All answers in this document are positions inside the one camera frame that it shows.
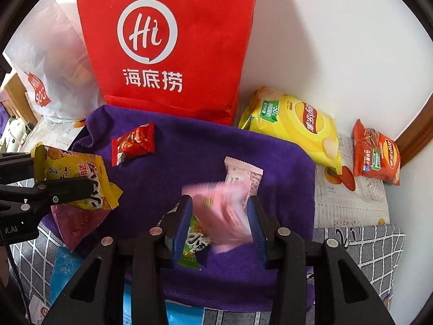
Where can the yellow snack packet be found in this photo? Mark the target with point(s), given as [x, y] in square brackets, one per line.
[74, 169]

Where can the yellow chips bag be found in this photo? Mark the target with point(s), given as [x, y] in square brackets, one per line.
[297, 125]

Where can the white floral plush toy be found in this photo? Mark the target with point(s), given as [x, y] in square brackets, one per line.
[12, 133]

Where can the orange chips bag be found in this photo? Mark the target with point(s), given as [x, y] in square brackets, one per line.
[377, 155]

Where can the red paper bag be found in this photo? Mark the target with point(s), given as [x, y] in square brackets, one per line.
[162, 40]

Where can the red gold-print snack packet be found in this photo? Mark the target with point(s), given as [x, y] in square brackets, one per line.
[133, 144]

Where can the light blue snack packet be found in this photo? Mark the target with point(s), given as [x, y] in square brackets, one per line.
[66, 270]

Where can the pale pink snack packet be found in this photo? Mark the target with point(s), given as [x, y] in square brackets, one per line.
[243, 176]

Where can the salmon pink snack packet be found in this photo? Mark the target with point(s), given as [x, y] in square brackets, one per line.
[225, 216]

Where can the green snack packet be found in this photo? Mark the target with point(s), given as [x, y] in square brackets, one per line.
[194, 243]

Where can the white plastic bag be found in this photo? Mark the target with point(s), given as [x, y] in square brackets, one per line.
[57, 74]

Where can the magenta snack packet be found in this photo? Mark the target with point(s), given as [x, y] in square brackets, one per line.
[76, 226]

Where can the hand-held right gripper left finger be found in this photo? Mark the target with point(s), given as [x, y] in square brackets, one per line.
[181, 230]

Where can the grey plaid blanket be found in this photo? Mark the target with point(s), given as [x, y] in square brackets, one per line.
[358, 254]

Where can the newspaper sheet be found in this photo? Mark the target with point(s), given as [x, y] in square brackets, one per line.
[348, 199]
[54, 133]

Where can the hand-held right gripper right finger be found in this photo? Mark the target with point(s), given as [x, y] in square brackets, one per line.
[255, 230]

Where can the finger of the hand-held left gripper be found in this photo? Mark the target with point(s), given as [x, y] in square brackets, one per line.
[17, 167]
[67, 189]

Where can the purple towel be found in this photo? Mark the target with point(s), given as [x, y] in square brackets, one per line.
[162, 176]

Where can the brown wooden door frame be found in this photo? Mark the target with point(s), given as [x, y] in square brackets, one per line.
[416, 138]

